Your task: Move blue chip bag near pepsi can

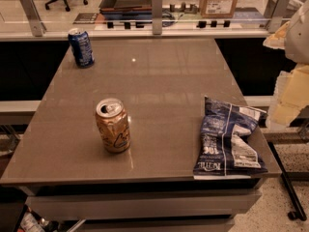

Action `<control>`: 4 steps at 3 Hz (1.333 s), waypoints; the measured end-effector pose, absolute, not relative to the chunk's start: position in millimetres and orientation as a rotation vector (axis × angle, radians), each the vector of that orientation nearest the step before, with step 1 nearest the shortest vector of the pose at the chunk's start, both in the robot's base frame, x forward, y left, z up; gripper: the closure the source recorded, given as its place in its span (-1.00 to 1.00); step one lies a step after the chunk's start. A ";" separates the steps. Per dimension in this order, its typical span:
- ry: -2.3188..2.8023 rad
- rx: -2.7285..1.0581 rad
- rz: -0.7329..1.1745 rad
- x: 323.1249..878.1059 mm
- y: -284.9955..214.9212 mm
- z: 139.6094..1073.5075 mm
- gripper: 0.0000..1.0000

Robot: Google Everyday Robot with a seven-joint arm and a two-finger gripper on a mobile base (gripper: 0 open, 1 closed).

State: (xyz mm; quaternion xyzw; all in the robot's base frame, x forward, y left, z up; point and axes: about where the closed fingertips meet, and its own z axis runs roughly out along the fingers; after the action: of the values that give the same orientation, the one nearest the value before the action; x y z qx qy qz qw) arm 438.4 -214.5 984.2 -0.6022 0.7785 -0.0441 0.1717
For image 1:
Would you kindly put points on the right metal glass bracket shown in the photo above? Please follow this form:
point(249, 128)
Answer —
point(276, 15)

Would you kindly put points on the lower grey drawer front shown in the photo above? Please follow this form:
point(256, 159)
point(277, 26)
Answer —
point(187, 225)

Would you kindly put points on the metal glass bracket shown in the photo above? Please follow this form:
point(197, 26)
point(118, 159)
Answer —
point(34, 19)
point(157, 17)
point(276, 15)

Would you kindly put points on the grey drawer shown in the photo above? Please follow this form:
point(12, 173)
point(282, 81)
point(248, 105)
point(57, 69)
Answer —
point(145, 204)
point(187, 225)

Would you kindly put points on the grey storage bin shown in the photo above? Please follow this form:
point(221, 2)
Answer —
point(126, 0)

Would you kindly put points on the blue chip bag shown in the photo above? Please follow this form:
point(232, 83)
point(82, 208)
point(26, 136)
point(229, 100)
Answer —
point(225, 152)

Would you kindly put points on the orange soda can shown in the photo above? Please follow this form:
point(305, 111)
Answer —
point(113, 126)

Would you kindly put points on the black floor bar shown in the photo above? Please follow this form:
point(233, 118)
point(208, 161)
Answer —
point(287, 178)

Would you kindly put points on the cardboard box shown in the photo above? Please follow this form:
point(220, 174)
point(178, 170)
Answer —
point(217, 8)

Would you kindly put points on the upper grey drawer front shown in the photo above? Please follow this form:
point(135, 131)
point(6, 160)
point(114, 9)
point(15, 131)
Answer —
point(145, 204)

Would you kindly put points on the blue pepsi can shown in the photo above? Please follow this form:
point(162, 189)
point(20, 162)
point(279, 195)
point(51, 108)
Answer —
point(81, 47)

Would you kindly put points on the middle metal glass bracket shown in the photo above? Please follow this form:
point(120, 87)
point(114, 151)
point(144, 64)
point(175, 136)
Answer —
point(157, 17)

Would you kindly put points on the left metal glass bracket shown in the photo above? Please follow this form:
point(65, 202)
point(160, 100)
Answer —
point(34, 19)

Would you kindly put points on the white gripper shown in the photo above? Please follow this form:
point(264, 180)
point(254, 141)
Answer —
point(298, 36)

